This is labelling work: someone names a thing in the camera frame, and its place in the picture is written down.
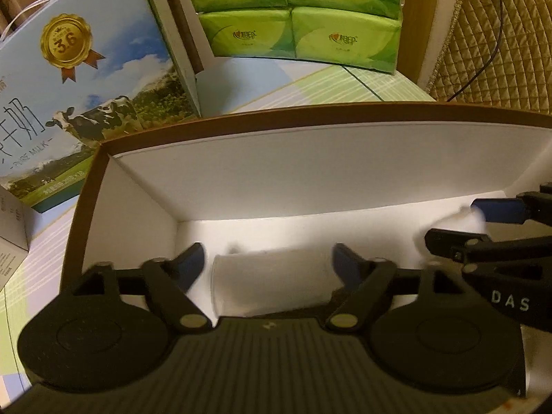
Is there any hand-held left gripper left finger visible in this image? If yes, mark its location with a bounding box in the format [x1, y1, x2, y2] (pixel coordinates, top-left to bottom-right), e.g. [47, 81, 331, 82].
[80, 243, 213, 333]

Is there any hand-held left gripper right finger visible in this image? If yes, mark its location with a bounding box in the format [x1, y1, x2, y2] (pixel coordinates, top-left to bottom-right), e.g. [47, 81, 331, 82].
[325, 244, 460, 333]

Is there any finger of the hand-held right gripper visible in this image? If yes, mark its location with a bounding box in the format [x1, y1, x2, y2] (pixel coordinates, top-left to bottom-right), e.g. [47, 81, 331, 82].
[470, 192, 552, 225]
[425, 228, 552, 268]

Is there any small white product box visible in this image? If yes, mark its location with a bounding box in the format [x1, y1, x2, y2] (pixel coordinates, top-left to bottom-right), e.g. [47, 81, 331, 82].
[0, 187, 33, 290]

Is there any green tissue multipack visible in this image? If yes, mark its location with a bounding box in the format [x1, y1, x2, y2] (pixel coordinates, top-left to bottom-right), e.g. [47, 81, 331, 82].
[178, 0, 407, 75]

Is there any thin black cable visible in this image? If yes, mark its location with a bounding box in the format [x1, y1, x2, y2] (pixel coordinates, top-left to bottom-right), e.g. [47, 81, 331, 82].
[446, 0, 504, 103]

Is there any white cardboard box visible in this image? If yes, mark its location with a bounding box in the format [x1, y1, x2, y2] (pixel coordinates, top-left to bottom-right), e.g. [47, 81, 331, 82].
[65, 102, 552, 324]

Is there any blue milk carton box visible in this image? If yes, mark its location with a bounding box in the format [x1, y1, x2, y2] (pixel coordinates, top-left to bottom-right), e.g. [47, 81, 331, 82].
[0, 0, 203, 215]

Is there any quilted chair cushion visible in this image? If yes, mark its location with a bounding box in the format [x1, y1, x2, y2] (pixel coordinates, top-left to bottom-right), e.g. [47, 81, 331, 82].
[429, 0, 552, 115]

